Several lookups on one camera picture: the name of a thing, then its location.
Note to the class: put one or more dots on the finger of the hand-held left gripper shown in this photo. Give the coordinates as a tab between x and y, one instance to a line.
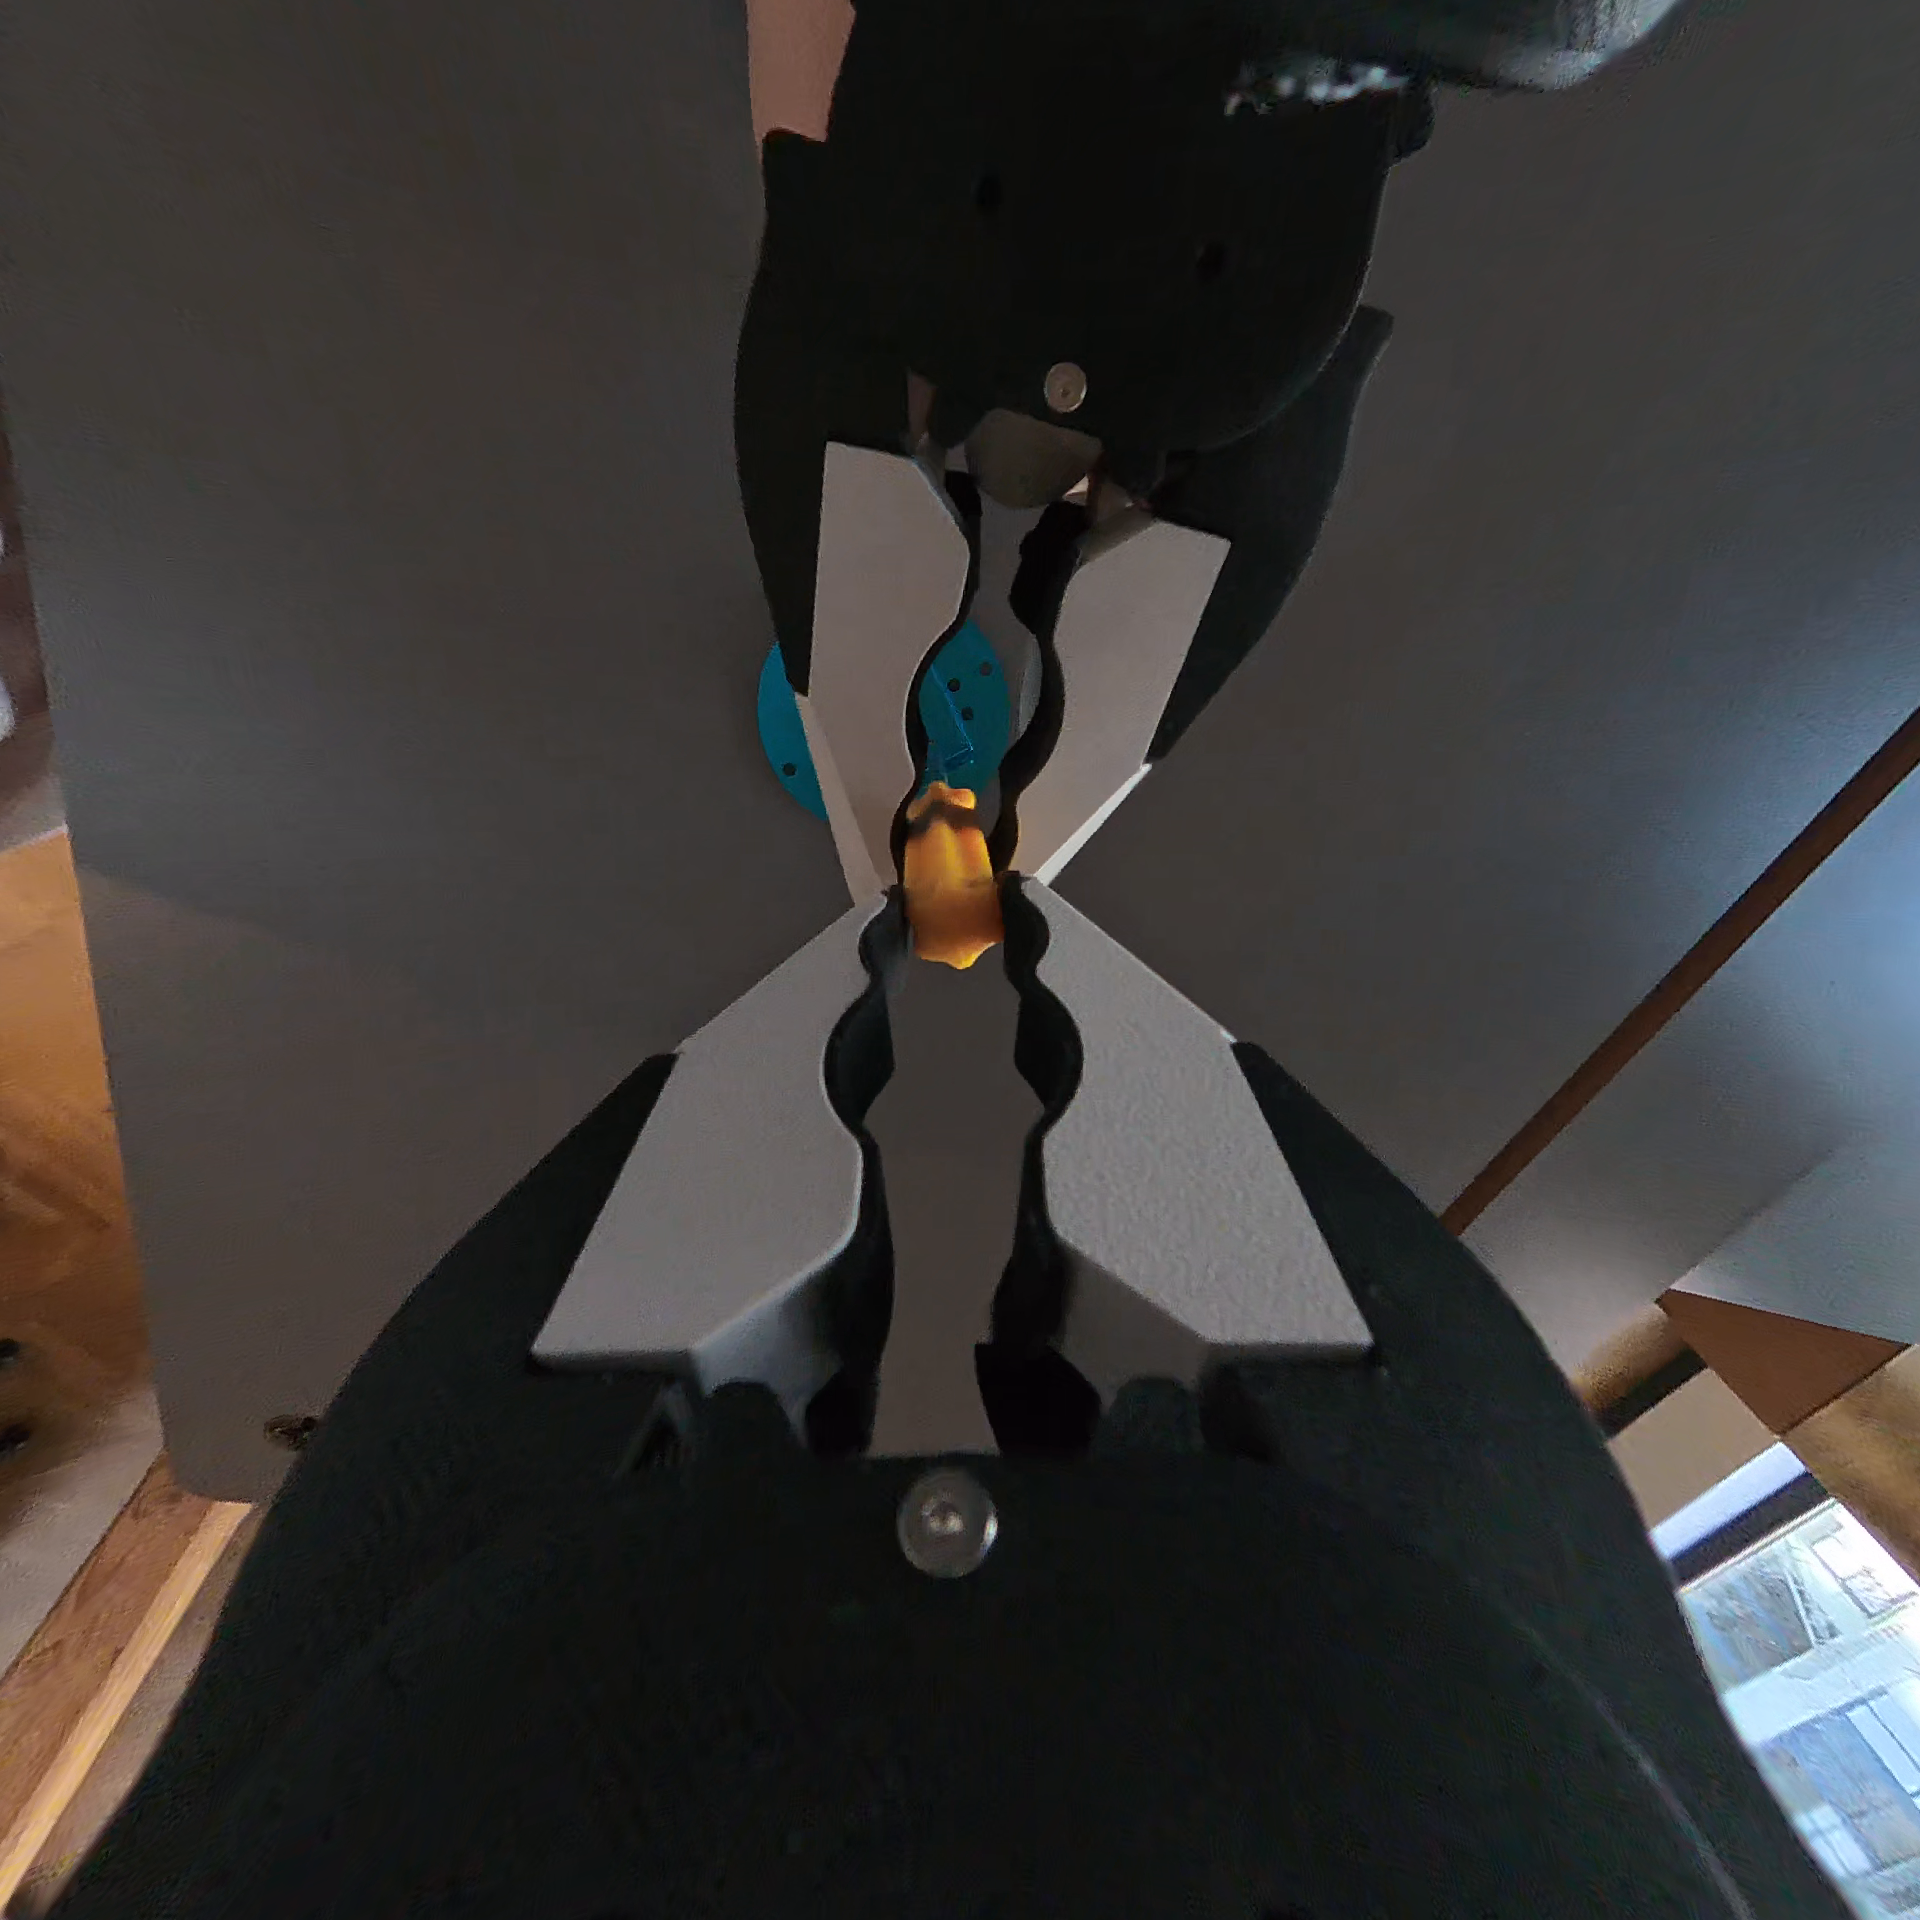
1133	645
870	601

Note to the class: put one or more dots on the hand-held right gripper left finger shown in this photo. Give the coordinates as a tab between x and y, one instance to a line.
705	1201

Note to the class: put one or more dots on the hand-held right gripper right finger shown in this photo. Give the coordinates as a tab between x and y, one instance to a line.
1184	1201

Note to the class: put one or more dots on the blue round metal plate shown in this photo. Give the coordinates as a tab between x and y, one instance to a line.
783	735

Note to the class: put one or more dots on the yellow screwdriver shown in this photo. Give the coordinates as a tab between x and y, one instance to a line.
948	885

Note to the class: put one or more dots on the grey desk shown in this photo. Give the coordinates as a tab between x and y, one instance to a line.
375	451

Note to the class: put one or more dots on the person's left hand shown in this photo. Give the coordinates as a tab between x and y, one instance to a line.
795	60

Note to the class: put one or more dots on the large window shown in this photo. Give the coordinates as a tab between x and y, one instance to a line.
1814	1725

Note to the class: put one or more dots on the wooden post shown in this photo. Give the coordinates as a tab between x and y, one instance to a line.
1770	1351

